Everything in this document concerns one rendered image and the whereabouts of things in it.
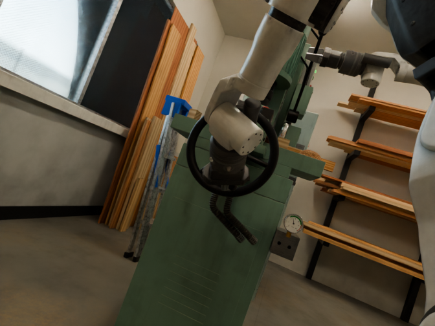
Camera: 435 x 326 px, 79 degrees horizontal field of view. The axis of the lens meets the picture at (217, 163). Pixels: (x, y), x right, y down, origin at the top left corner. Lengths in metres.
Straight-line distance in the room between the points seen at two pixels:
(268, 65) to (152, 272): 0.86
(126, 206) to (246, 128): 2.05
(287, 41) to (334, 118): 3.19
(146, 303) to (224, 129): 0.80
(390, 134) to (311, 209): 1.26
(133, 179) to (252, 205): 1.61
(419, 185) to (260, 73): 0.30
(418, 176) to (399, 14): 0.32
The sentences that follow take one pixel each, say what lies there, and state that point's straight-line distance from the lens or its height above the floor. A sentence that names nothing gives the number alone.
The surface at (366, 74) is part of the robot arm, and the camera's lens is 1.19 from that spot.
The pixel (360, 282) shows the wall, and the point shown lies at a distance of 3.61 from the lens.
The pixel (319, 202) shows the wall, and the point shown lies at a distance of 3.45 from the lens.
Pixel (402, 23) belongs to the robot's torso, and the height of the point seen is 1.10.
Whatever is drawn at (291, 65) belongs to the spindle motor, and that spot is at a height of 1.27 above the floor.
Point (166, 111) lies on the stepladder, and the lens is 1.97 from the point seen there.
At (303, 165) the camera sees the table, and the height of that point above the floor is 0.86.
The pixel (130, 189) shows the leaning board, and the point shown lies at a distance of 2.45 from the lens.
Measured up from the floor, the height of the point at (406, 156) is 1.55.
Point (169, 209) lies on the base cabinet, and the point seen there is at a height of 0.54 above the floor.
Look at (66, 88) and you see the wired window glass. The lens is 2.22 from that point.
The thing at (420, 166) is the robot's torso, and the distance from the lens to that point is 0.50.
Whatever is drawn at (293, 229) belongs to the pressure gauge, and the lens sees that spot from 0.93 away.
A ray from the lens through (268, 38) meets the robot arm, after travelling 0.48.
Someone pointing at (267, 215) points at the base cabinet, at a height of 0.65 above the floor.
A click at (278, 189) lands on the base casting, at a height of 0.75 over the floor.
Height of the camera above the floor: 0.71
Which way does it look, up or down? 3 degrees up
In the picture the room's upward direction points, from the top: 20 degrees clockwise
